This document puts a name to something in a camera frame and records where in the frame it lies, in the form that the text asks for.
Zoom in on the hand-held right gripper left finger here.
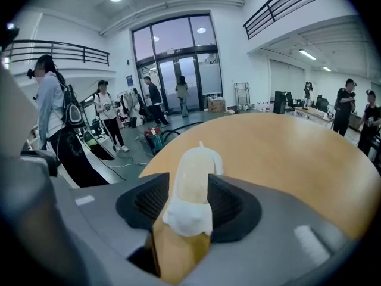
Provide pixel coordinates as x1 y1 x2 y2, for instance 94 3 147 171
49 173 170 286

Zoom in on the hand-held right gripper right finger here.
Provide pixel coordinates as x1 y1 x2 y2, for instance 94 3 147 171
184 173 358 286

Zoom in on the black monitor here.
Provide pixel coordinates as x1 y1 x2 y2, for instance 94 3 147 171
82 129 116 161

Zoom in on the red and green vacuum cleaner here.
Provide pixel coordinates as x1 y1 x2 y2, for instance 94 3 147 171
143 126 168 156

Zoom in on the black and white backpack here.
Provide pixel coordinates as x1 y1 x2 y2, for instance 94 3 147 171
55 72 88 130

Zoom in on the clothes rack with garments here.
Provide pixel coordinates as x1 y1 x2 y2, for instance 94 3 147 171
116 88 147 128

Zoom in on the light wooden desk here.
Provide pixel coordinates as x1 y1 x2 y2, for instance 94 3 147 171
293 106 335 124

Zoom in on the black cabinet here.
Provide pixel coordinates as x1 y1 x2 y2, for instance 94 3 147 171
273 91 288 114

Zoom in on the black office chair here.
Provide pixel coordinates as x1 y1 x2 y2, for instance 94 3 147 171
285 91 302 111

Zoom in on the cardboard box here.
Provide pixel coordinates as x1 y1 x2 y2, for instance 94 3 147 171
207 97 227 113

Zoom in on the metal trolley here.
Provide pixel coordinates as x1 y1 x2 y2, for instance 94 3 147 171
233 82 251 105

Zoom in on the glass entrance door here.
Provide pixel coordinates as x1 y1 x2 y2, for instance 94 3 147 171
130 13 224 113

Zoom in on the black balcony railing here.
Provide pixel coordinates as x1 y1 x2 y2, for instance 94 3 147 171
243 0 341 41
2 39 110 67

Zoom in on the white floor cable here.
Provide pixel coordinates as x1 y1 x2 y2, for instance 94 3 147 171
109 156 151 170

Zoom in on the black hose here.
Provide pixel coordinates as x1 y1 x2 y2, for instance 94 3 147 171
160 122 204 140

